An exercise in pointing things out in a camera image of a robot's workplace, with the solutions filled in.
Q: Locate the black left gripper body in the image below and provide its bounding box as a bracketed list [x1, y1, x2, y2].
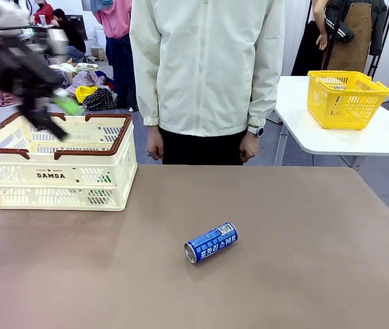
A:
[0, 36, 62, 111]

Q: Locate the blue drink can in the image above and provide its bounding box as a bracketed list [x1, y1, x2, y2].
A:
[184, 221, 239, 265]

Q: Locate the person's right forearm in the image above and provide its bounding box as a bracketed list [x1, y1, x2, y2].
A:
[129, 58, 163, 128]

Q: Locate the person's left forearm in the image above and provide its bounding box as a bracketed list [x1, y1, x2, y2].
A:
[246, 58, 286, 130]

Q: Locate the cream plastic shopping basket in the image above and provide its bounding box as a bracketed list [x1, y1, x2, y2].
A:
[0, 112, 139, 212]

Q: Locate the yellow plastic basket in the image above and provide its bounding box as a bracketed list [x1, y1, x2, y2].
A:
[307, 70, 389, 131]

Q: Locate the person's right hand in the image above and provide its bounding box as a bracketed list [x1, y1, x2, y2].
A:
[145, 126, 165, 160]

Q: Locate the person's left hand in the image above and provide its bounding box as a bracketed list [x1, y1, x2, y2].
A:
[239, 134, 261, 162]

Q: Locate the yellow cloth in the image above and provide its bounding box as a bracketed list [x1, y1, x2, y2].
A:
[74, 85, 99, 104]

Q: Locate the pink patterned cloth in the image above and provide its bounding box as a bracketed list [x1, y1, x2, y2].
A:
[0, 90, 22, 108]

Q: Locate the lilac plaid cloth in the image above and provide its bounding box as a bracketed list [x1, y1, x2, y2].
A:
[65, 69, 107, 90]

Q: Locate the black white checkered cloth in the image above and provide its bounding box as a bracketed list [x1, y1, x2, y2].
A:
[84, 87, 118, 112]

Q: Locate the person in black shirt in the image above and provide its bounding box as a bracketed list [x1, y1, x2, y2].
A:
[50, 8, 87, 59]

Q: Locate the person in red top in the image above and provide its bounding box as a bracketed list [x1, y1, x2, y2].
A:
[30, 0, 56, 26]

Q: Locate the person in pink shirt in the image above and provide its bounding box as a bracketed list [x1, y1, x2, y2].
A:
[89, 0, 138, 112]

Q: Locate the person in cream jacket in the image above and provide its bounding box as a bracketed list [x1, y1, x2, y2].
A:
[128, 0, 286, 167]

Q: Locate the silver wristwatch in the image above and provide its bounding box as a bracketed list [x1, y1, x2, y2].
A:
[246, 124, 265, 138]

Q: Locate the black hanging garment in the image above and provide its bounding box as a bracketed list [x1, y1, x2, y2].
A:
[291, 20, 326, 77]

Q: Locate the drink can with silver lid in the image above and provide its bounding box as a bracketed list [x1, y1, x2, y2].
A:
[330, 85, 349, 117]

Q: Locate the white side table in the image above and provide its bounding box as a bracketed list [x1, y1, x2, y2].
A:
[274, 75, 389, 171]

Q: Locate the figure in brown apron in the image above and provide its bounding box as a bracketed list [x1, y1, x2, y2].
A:
[312, 0, 389, 73]

